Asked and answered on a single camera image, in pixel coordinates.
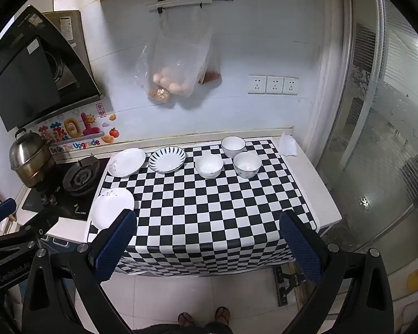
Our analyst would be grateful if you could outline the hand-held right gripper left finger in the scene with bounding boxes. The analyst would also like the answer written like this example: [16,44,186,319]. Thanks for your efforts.
[21,209,138,334]

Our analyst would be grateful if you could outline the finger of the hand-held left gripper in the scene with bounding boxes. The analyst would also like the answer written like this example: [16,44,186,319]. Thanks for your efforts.
[0,198,17,228]
[0,209,61,251]

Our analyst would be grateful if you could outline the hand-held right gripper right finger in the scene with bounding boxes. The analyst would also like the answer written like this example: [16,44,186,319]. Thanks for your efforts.
[280,210,395,334]

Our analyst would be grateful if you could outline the pale blue plate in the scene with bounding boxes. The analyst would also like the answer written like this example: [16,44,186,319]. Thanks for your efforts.
[233,152,262,179]

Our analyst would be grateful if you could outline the white plate with blue stripes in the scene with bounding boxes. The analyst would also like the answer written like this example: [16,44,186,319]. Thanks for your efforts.
[148,146,187,174]

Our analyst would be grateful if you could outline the white bowl with dark rim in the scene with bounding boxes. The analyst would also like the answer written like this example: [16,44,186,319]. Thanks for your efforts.
[221,136,246,159]

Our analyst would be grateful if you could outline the black gas stove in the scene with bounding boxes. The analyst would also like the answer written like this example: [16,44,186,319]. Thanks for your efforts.
[22,156,110,221]

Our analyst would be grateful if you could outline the stainless steel steamer pot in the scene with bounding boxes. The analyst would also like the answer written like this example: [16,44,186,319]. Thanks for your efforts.
[9,129,56,188]

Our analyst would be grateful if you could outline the black and white checkered cloth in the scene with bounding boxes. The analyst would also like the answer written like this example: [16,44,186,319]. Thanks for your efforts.
[87,139,317,275]

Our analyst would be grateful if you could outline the white paper tissue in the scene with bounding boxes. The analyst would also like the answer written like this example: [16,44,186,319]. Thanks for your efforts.
[279,132,298,157]

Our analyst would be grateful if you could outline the person's right foot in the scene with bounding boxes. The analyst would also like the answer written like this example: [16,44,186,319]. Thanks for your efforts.
[214,306,231,325]

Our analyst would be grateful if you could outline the black range hood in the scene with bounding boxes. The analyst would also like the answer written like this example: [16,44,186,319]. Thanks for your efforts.
[0,4,105,133]

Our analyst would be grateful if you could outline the frosted glass sliding door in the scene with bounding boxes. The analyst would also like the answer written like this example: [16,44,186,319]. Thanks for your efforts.
[317,0,418,254]

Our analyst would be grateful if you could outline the clear plastic bag of eggs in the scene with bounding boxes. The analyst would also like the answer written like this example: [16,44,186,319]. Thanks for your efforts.
[136,7,213,103]

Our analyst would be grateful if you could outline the black metal folding frame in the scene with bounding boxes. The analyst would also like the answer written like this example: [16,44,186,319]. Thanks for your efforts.
[273,264,305,307]

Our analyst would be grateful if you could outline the colourful wall stickers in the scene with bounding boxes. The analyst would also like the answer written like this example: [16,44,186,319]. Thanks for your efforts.
[38,102,121,154]

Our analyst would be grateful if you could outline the white wall socket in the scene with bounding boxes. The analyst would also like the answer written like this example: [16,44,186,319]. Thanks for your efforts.
[248,75,267,94]
[283,77,299,95]
[266,76,284,94]

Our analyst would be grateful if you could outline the wall hook rail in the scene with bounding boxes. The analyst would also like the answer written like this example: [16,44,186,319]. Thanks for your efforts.
[145,0,235,12]

